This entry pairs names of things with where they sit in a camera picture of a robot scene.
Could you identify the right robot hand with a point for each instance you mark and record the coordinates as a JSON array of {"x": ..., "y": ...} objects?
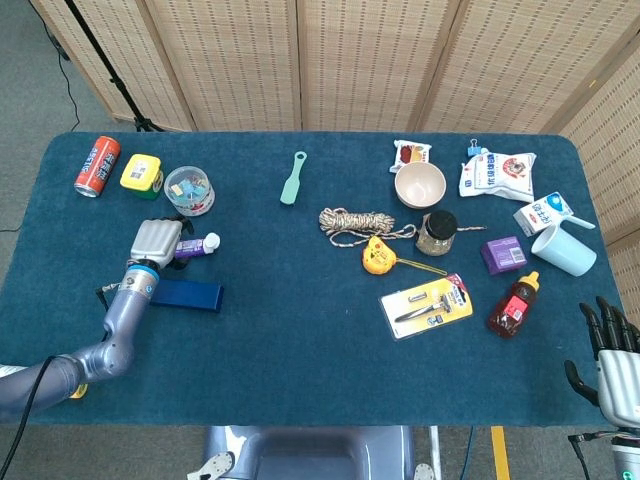
[{"x": 620, "y": 380}]

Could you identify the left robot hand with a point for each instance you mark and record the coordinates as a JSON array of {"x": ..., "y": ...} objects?
[{"x": 155, "y": 240}]

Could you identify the toothpaste tube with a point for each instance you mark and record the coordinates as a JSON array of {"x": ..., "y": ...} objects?
[{"x": 200, "y": 246}]

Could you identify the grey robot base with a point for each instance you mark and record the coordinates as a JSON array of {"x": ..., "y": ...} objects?
[{"x": 310, "y": 455}]

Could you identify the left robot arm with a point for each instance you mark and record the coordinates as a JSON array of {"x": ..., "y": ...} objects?
[{"x": 120, "y": 310}]

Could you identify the honey bottle yellow cap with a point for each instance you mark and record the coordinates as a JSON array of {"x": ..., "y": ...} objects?
[{"x": 512, "y": 310}]

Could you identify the small drink bottle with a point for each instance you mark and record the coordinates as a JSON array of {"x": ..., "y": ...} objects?
[{"x": 80, "y": 392}]

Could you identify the clear round tub of clips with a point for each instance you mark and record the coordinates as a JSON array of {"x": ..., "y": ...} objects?
[{"x": 190, "y": 192}]

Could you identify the dark blue rectangular box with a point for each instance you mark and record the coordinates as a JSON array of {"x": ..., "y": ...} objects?
[{"x": 190, "y": 295}]

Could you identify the green container yellow lid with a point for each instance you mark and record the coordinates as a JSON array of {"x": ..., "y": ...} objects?
[{"x": 140, "y": 172}]

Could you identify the red soda can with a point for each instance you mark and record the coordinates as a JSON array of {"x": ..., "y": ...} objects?
[{"x": 97, "y": 167}]

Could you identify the black tripod stand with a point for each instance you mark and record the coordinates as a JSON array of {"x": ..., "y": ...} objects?
[{"x": 141, "y": 122}]

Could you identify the yellow floor tape strip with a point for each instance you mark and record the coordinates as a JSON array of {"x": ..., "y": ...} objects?
[{"x": 500, "y": 450}]

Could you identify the light blue mug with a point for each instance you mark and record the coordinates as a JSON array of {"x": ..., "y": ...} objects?
[{"x": 565, "y": 252}]

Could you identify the green plastic spatula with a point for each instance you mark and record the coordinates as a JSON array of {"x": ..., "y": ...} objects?
[{"x": 291, "y": 187}]

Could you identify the purple small box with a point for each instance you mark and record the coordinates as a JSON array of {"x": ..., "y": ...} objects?
[{"x": 502, "y": 255}]

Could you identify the blue tablecloth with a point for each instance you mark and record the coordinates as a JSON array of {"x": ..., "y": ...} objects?
[{"x": 300, "y": 350}]

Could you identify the white blue milk carton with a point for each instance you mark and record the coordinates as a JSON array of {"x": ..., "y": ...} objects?
[{"x": 540, "y": 215}]

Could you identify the white table leg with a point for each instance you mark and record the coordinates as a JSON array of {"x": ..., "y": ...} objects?
[{"x": 435, "y": 450}]

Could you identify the razor in yellow blister pack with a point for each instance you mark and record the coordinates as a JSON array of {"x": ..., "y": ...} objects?
[{"x": 425, "y": 307}]

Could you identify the yellow tape measure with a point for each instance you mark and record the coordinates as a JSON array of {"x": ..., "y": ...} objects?
[{"x": 377, "y": 257}]

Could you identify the glass jar black lid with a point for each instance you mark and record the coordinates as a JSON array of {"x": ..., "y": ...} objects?
[{"x": 439, "y": 230}]

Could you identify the white powder bag blue print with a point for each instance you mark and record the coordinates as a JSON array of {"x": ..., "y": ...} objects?
[{"x": 495, "y": 175}]

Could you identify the woven folding screen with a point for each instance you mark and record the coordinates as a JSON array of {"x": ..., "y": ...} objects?
[{"x": 350, "y": 60}]

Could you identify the red white snack packet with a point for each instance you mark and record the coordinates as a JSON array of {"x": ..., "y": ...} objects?
[{"x": 410, "y": 152}]

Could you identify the beige bowl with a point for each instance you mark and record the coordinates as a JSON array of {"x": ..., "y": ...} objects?
[{"x": 420, "y": 185}]

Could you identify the blue binder clip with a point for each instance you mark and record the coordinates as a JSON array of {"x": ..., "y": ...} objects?
[{"x": 475, "y": 149}]

